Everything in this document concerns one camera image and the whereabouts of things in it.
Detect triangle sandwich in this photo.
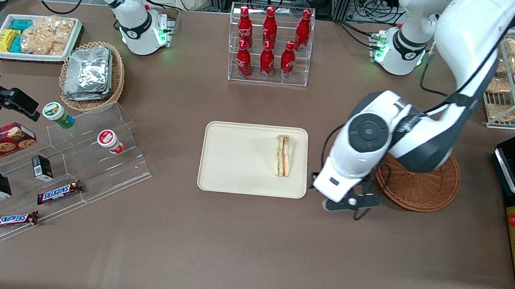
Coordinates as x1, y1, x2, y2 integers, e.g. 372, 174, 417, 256
271, 134, 298, 179

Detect brown round wicker basket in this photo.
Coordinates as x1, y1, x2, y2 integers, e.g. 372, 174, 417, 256
371, 146, 463, 217

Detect light wicker basket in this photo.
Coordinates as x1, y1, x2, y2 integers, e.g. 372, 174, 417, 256
56, 37, 129, 116

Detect beige rectangular serving tray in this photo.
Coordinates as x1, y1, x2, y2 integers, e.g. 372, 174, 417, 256
197, 118, 314, 202

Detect green yogurt cup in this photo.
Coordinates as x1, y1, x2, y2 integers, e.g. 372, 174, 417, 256
41, 101, 77, 130

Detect white rectangular snack bin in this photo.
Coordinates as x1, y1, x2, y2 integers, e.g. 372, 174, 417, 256
0, 10, 84, 68

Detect yellow snack pack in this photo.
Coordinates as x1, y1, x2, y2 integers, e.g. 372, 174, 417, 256
0, 28, 22, 54

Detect foil wrapped food pack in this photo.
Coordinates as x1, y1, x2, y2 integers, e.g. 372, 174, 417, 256
62, 84, 112, 105
65, 43, 115, 98

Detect clear bag rice crackers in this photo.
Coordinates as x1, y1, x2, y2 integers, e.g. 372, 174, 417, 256
32, 14, 76, 39
19, 26, 73, 59

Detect small black carton box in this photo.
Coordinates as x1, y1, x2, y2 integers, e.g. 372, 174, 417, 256
0, 172, 15, 200
29, 154, 57, 184

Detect red strawberry yogurt cup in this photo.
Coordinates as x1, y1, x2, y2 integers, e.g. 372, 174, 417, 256
96, 129, 127, 156

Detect clear acrylic stepped display stand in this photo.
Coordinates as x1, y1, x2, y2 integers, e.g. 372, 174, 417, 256
0, 89, 160, 257

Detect Snickers chocolate bar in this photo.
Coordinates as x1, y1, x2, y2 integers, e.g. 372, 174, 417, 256
36, 176, 85, 210
0, 206, 40, 234

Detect clear acrylic bottle rack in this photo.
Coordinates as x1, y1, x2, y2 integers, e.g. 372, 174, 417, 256
223, 0, 317, 90

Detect red Coca-Cola bottle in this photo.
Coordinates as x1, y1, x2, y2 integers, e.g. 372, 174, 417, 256
260, 6, 281, 45
278, 40, 298, 81
258, 40, 278, 80
235, 6, 257, 48
234, 39, 256, 79
293, 9, 314, 52

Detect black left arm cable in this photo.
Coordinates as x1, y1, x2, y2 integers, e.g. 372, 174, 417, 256
415, 38, 507, 125

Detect black base cable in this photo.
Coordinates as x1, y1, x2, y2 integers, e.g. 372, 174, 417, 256
331, 18, 381, 50

